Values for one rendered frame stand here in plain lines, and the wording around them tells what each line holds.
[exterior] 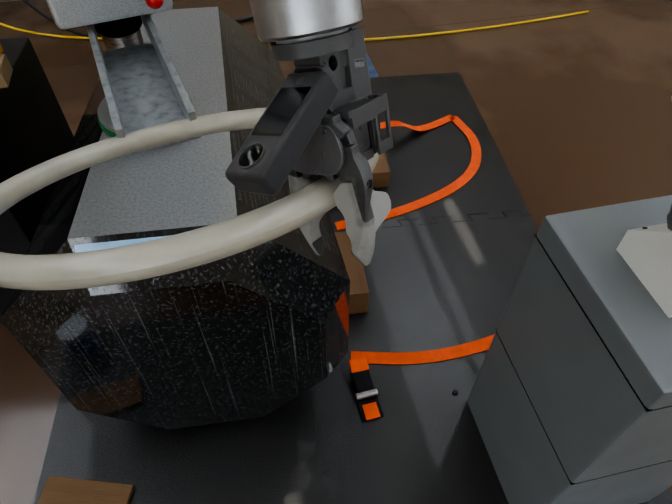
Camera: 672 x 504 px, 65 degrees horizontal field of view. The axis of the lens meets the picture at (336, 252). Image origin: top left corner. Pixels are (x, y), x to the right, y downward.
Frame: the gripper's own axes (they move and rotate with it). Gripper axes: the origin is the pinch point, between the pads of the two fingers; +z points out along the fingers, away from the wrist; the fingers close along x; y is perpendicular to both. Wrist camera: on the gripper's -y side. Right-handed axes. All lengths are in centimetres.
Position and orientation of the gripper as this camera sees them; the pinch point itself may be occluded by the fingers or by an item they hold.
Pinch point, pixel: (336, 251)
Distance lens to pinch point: 52.9
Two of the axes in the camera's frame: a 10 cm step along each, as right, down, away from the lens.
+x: -7.8, -1.7, 6.0
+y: 6.0, -4.6, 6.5
